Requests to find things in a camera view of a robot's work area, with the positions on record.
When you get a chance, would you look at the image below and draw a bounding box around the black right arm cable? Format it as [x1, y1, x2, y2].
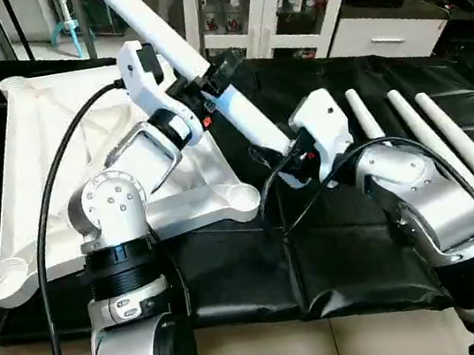
[248, 111, 474, 294]

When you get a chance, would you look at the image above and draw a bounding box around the white plastic table top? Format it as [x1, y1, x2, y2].
[0, 43, 273, 311]

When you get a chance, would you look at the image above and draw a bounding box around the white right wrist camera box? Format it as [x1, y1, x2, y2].
[285, 86, 360, 189]

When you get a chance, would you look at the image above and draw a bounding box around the light blue stand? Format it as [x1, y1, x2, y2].
[48, 0, 93, 61]

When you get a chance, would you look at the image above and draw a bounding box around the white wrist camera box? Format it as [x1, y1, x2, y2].
[114, 30, 214, 149]
[285, 86, 360, 189]

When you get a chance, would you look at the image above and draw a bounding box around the white drawer unit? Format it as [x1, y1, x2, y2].
[320, 0, 455, 72]

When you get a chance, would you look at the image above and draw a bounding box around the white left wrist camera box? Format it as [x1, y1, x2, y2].
[114, 30, 214, 149]

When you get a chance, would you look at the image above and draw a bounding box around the black work mat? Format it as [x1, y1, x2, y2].
[0, 0, 474, 355]

